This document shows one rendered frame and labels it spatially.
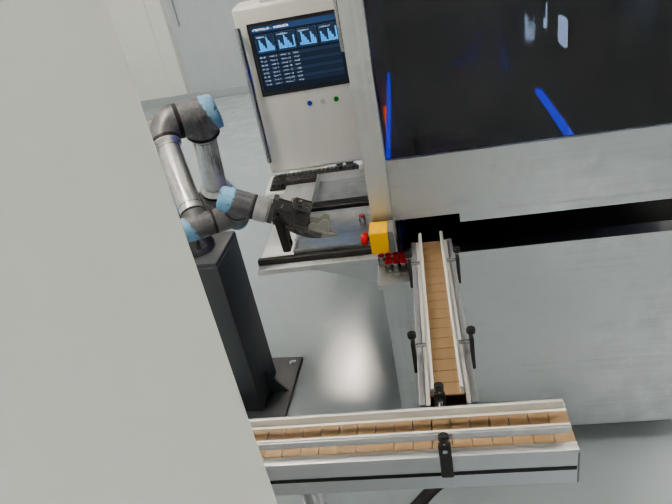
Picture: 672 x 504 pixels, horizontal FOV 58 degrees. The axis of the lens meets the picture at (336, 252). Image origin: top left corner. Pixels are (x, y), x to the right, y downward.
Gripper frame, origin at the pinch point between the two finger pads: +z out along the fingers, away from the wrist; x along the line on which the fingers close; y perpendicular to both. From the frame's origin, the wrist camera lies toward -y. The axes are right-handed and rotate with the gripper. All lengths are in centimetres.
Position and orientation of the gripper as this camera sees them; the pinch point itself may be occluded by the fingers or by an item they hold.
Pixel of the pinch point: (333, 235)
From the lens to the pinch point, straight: 181.7
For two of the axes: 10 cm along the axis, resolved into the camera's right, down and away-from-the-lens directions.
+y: 2.6, -8.1, -5.2
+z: 9.6, 2.6, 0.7
